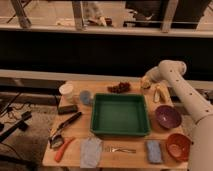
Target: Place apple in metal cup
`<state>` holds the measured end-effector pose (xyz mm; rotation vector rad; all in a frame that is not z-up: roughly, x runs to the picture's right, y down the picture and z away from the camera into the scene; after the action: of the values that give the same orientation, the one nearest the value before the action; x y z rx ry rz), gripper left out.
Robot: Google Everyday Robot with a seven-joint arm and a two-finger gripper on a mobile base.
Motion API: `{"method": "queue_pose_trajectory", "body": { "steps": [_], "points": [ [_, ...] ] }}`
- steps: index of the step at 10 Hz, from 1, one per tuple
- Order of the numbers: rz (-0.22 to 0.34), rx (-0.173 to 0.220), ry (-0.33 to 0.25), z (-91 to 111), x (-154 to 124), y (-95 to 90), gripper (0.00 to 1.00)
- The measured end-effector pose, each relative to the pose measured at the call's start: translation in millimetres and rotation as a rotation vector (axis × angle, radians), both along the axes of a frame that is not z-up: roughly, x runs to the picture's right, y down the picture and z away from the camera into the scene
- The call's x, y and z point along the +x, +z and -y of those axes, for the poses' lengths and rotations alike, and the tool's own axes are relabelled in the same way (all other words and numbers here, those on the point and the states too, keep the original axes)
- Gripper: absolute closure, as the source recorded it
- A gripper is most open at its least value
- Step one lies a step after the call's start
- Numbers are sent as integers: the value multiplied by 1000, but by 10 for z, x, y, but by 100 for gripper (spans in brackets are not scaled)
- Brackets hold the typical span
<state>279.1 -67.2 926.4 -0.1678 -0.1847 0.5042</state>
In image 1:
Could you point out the orange carrot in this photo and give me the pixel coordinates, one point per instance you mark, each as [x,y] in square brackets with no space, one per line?
[62,149]

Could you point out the yellow banana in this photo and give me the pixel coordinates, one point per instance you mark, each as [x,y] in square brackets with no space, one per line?
[160,94]

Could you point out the red bowl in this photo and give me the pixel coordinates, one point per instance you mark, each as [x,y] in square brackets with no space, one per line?
[178,147]

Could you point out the dark grape bunch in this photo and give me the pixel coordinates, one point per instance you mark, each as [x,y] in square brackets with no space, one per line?
[122,87]

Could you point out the black stand on floor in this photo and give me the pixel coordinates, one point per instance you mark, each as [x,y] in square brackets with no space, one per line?
[21,125]

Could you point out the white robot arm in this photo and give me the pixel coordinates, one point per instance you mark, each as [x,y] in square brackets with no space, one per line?
[201,111]

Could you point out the blue sponge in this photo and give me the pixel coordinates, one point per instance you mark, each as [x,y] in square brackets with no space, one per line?
[154,152]

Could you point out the grey folded cloth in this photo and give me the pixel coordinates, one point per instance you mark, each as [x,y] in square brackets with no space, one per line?
[90,152]

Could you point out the black handled spatula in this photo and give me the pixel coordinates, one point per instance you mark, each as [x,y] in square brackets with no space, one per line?
[56,140]

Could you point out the silver fork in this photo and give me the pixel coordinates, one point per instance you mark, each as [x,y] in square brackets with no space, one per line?
[114,149]

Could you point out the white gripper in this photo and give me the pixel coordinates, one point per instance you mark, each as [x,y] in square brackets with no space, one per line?
[147,80]

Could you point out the green plastic bin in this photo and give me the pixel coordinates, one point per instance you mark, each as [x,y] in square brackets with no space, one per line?
[119,115]

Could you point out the purple bowl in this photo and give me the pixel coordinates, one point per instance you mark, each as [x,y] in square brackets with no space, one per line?
[168,117]

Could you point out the white paper cup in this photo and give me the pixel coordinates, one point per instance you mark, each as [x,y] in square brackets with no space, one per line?
[67,91]

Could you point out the black rectangular block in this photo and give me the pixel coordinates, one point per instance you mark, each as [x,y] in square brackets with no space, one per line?
[67,109]

